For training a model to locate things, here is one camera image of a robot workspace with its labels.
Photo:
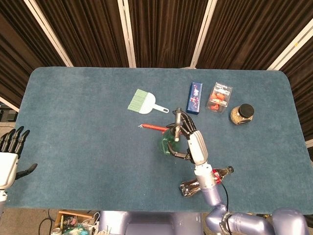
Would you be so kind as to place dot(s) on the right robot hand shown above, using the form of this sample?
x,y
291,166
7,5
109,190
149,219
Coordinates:
x,y
193,142

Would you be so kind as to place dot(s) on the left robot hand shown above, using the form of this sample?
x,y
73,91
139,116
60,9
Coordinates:
x,y
7,164

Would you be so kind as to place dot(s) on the green spray bottle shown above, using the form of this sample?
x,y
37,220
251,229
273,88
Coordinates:
x,y
171,137

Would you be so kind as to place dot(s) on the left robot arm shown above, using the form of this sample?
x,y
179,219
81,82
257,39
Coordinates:
x,y
2,203

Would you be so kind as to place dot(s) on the purple robot base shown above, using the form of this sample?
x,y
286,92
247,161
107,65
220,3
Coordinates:
x,y
151,224

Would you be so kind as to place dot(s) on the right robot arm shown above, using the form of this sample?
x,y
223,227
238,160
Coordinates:
x,y
215,193

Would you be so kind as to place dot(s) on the cola bottle with red label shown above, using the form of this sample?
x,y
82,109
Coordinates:
x,y
189,187

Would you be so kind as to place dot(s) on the red candle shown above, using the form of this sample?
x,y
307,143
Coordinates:
x,y
152,126

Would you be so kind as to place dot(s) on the blue rectangular box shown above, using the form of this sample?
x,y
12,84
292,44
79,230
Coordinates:
x,y
194,98

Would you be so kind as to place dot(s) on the clear box with red items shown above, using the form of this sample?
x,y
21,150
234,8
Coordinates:
x,y
218,98

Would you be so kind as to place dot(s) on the glass jar with black lid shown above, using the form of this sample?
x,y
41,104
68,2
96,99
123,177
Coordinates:
x,y
242,113

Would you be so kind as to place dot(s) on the green and white brush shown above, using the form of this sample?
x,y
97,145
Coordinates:
x,y
144,102

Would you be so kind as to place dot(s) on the cardboard box with clutter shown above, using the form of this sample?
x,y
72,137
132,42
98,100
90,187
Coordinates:
x,y
73,221

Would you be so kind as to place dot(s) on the blue table cloth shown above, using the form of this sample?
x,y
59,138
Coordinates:
x,y
97,147

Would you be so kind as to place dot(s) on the dark folding screen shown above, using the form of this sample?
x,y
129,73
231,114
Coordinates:
x,y
161,31

